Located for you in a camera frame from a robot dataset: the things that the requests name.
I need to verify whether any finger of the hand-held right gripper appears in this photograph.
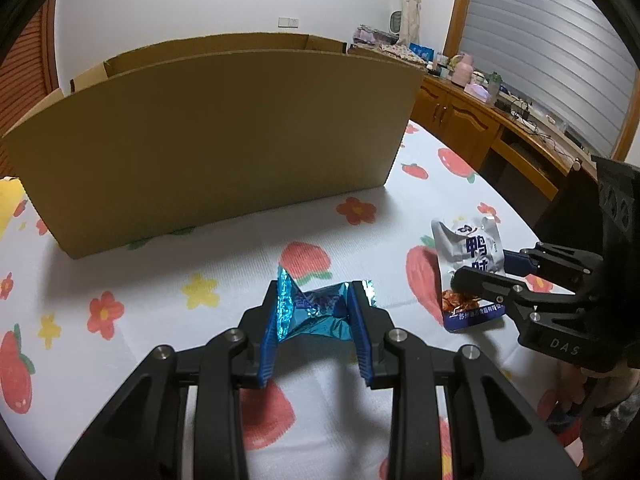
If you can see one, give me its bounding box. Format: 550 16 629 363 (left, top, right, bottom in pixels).
502 241 606 288
450 266 541 323

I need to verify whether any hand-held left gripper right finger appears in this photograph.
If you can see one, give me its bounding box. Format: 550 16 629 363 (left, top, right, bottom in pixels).
348 280 583 480

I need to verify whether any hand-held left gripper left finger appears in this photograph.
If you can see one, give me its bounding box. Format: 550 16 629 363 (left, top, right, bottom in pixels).
54 280 281 480

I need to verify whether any white blue snack packet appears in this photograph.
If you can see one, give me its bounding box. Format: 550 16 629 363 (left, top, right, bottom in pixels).
431 214 507 333

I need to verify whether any blue foil snack packet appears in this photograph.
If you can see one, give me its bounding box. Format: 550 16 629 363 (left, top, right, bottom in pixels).
276 267 377 345

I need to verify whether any brown cardboard box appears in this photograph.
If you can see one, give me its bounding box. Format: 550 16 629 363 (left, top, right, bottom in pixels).
2 32 426 260

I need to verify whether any person's right forearm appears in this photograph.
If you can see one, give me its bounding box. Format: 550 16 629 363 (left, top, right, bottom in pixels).
575 385 640 473

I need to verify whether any person's right hand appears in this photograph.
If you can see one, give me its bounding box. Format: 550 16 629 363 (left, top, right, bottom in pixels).
555 362 611 421

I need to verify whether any dark brown chair back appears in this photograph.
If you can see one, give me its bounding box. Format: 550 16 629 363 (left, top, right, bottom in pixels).
534 159 606 257

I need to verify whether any white flower print bedsheet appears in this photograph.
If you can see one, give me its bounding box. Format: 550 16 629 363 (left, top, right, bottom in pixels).
0 120 591 480

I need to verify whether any wooden cabinet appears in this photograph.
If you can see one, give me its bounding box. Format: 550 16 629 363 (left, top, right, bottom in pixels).
347 45 601 201

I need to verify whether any pink bottle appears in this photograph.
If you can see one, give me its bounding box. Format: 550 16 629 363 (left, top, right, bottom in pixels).
452 55 473 86

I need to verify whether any grey window blind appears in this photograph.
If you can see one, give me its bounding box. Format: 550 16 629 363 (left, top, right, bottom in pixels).
457 0 638 158

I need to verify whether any yellow plush toy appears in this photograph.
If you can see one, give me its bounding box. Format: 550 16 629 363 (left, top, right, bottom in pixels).
0 176 26 241

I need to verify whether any beige curtain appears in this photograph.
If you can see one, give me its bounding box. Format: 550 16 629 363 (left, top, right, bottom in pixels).
398 0 430 46

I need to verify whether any brown slatted wardrobe door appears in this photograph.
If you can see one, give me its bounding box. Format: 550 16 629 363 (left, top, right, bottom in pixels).
0 0 58 176

